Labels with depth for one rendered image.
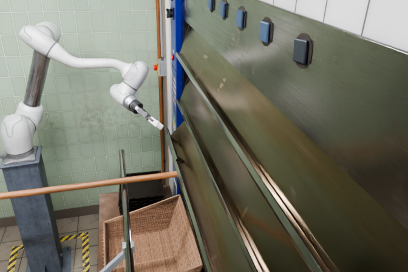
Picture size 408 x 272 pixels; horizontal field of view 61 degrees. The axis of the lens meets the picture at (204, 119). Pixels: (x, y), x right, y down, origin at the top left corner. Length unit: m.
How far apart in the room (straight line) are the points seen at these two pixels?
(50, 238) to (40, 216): 0.21
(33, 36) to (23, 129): 0.57
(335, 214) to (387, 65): 0.28
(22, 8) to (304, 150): 2.29
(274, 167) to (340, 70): 0.32
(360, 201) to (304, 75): 0.24
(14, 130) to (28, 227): 0.72
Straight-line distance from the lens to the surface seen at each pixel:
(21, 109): 2.48
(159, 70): 2.41
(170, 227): 2.30
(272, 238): 0.95
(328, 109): 0.62
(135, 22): 2.67
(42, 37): 2.13
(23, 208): 2.60
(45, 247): 2.82
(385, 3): 0.52
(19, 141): 2.35
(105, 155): 3.07
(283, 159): 0.79
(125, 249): 1.44
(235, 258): 1.21
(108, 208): 2.55
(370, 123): 0.54
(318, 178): 0.70
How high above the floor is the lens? 2.21
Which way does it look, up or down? 26 degrees down
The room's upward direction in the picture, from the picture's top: 2 degrees clockwise
